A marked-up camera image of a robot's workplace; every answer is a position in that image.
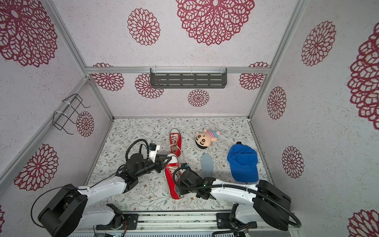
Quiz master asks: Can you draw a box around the black wire wall rack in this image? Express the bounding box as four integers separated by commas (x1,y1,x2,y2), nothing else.
52,93,90,135

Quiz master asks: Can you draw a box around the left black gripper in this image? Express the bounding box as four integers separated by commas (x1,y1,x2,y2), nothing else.
136,154,172,179

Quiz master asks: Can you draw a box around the cartoon boy plush doll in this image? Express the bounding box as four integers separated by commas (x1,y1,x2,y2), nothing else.
194,128,221,149

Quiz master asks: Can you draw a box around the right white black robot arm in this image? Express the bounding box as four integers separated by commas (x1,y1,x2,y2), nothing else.
172,164,302,231

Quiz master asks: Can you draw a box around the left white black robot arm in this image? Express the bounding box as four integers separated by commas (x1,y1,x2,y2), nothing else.
31,139,175,237

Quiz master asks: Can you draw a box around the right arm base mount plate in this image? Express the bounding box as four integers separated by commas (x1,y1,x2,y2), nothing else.
216,212,246,230

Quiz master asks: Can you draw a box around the red canvas sneaker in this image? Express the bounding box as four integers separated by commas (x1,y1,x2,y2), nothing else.
169,128,182,158
164,154,181,199

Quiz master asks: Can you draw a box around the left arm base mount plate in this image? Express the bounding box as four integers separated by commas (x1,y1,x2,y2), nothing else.
95,213,139,231

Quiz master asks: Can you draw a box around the grey metal wall shelf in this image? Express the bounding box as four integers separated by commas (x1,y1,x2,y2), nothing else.
150,68,228,89

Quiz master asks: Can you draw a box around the light blue insole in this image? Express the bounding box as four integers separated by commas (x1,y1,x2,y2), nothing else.
201,153,214,178

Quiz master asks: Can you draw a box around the blue cap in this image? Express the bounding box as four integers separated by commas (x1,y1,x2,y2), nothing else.
227,142,259,183

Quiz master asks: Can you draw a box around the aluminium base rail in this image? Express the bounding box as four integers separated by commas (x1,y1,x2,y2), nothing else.
52,210,302,235

